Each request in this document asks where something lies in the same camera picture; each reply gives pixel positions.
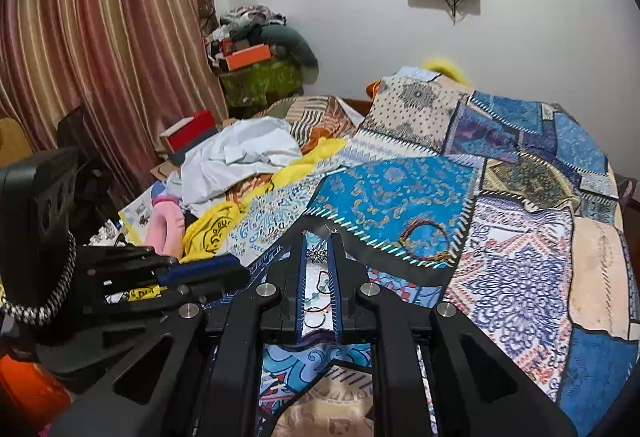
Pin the patchwork blanket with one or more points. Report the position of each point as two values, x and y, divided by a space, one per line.
500 227

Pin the pile of clothes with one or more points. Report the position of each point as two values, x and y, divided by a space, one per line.
270 32

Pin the black chair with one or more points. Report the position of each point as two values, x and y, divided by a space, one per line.
80 132

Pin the pink plush item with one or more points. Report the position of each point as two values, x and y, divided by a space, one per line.
164 227

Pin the cardboard piece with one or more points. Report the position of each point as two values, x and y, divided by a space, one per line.
165 167

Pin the printed booklet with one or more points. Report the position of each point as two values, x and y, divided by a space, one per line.
136 213

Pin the white cloth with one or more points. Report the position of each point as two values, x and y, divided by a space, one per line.
240 152

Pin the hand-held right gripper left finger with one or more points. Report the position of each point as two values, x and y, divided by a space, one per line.
300 287

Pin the grey backpack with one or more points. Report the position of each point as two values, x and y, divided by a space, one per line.
628 189

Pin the red box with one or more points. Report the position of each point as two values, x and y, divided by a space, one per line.
195 127

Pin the yellow plastic seat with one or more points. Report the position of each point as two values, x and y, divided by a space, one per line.
445 66

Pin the orange striped blanket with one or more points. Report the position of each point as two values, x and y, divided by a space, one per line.
310 114

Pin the purple heart-shaped jewelry box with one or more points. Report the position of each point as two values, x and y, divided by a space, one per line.
318 323

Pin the small silver earring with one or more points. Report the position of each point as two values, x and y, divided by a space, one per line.
316 254

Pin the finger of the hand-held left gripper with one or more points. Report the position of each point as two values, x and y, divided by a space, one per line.
150 299
200 269

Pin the yellow printed bag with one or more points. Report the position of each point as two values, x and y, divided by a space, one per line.
215 227

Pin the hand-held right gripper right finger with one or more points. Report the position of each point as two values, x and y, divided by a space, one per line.
337 287

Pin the small orange toy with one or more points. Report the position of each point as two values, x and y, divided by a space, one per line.
372 89

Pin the green patterned cloth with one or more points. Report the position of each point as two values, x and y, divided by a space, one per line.
260 82

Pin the orange box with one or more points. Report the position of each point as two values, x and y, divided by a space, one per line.
249 58

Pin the striped brown curtain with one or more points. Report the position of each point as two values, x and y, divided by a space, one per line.
110 42

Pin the yellow cloth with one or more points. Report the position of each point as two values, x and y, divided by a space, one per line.
315 159

